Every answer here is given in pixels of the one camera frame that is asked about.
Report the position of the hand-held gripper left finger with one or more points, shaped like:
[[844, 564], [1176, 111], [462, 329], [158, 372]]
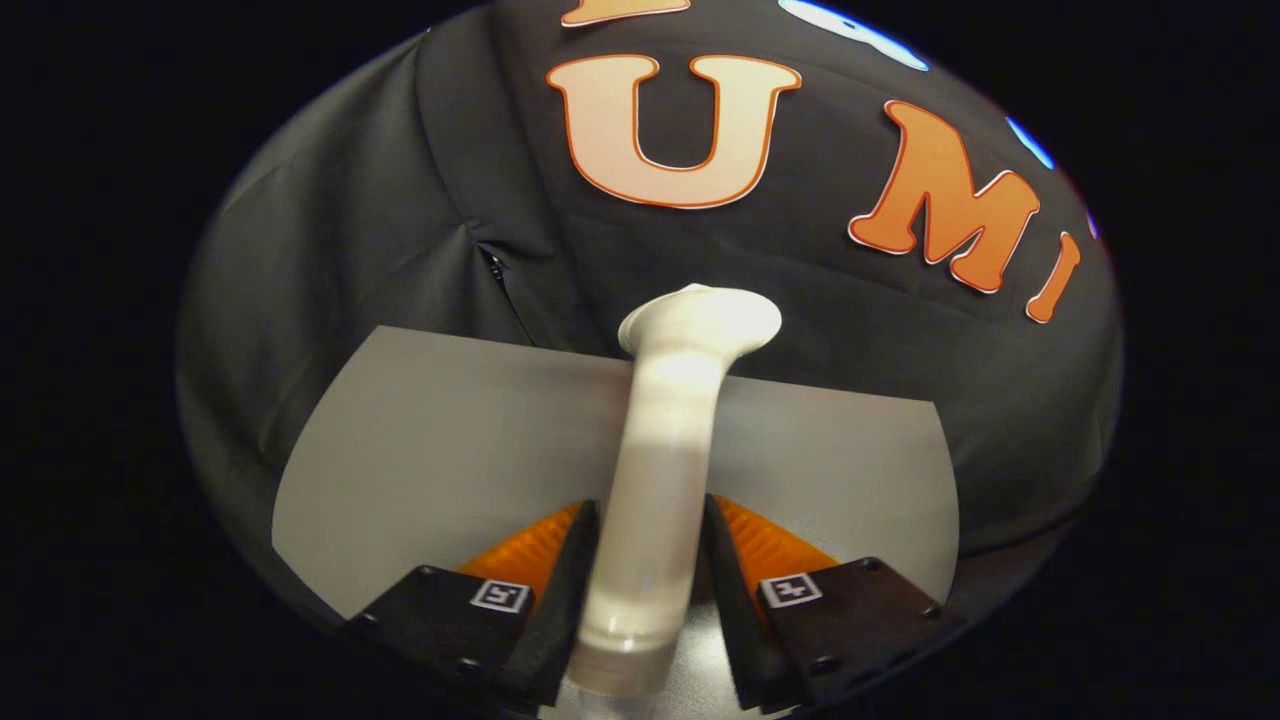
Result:
[[565, 620]]

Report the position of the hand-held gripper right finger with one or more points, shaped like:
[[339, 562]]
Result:
[[735, 620]]

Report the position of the beige cabinet with grey top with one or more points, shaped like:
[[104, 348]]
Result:
[[450, 450]]

